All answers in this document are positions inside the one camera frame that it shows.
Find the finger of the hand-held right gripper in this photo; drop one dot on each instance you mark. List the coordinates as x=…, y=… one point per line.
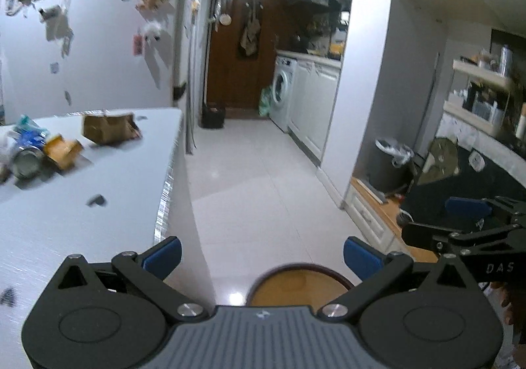
x=423, y=235
x=468, y=206

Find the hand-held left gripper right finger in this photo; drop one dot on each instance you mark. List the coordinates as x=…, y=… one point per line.
x=361, y=259

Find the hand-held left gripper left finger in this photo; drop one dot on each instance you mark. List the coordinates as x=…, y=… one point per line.
x=164, y=257

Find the yellow bin with brown rim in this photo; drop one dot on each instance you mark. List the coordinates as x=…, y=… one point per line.
x=296, y=286

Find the yellow cardboard box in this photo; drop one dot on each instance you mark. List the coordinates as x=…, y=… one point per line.
x=61, y=151

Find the metal can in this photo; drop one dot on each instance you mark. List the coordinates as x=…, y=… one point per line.
x=26, y=163

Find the blue and white snack packet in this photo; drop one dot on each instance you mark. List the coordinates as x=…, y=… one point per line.
x=31, y=138

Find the teal packet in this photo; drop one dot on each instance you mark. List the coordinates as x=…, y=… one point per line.
x=25, y=121

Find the person's right hand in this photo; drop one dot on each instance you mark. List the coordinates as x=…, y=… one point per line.
x=508, y=305

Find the dark round object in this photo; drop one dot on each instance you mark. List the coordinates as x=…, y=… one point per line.
x=404, y=218

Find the black printed cloth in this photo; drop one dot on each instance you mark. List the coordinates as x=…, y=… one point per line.
x=431, y=196

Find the low white drawer cabinet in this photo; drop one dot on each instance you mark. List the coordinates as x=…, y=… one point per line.
x=370, y=221

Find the grey bin with white liner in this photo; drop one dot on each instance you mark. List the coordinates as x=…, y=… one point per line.
x=386, y=171

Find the white shelf with bottles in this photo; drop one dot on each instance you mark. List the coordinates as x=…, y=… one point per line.
x=480, y=73

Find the black crate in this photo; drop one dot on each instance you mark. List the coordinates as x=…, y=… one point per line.
x=213, y=116

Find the white kitchen cabinet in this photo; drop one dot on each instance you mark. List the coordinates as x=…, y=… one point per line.
x=312, y=106

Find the green bag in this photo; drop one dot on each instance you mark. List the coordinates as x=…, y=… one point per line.
x=265, y=101

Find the white washing machine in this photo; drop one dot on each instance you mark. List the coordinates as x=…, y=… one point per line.
x=283, y=89

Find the brown wooden door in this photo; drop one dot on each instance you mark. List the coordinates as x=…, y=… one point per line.
x=230, y=64

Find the silver refrigerator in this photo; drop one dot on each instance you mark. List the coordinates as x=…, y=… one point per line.
x=183, y=44

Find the white plush toy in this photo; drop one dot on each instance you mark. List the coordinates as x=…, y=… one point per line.
x=152, y=31

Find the hanging beige cloth bag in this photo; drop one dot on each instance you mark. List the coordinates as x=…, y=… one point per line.
x=250, y=36

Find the white round hanging ornament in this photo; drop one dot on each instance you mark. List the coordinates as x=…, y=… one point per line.
x=224, y=18

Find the pink wall tag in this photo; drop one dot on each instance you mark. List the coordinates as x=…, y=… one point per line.
x=138, y=44

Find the wooden wall hook shelf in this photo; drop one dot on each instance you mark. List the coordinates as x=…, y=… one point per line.
x=150, y=2

